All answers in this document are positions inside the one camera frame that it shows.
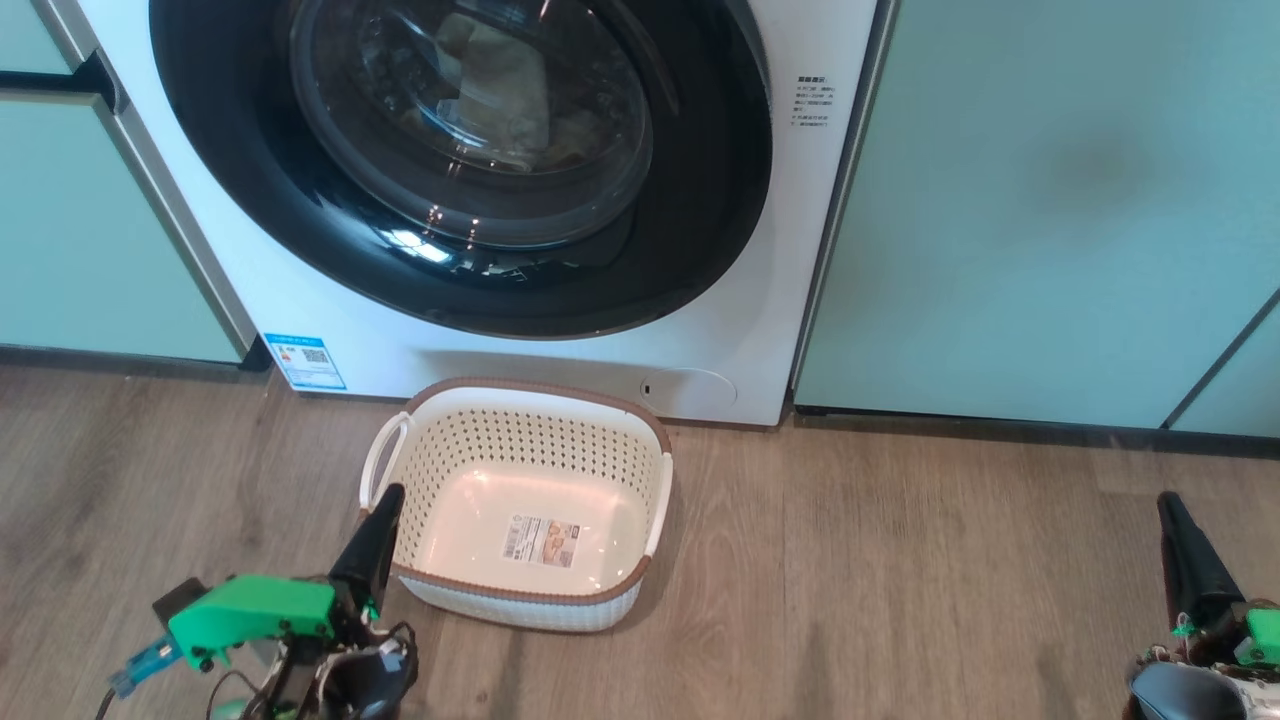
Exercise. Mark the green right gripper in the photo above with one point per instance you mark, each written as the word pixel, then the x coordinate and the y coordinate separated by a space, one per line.
pixel 1264 636

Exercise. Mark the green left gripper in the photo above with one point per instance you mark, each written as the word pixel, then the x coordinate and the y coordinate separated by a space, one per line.
pixel 260 610

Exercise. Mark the cream yellow garment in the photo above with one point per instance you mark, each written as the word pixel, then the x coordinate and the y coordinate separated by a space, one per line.
pixel 510 90

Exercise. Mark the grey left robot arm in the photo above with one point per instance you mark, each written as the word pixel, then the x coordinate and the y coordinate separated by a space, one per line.
pixel 370 680

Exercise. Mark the basket product label sticker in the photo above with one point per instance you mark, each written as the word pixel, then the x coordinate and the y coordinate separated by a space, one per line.
pixel 541 541

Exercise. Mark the white perforated laundry basket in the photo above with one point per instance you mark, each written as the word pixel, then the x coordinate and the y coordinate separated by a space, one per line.
pixel 520 440

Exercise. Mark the white front-load washing machine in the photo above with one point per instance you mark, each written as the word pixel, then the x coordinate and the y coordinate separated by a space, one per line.
pixel 400 340

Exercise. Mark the blue energy label sticker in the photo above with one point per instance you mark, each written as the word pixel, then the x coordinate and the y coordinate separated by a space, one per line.
pixel 305 361

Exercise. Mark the round drain filter cover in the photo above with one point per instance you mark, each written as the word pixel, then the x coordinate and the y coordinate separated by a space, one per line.
pixel 690 393

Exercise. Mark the wide pale green cabinet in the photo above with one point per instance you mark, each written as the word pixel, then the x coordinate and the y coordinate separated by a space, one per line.
pixel 1050 200

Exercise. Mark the narrow pale green cabinet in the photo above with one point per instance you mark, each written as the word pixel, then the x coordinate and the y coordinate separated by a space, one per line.
pixel 80 220

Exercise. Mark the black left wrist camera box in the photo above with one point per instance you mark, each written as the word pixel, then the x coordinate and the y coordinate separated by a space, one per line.
pixel 175 600

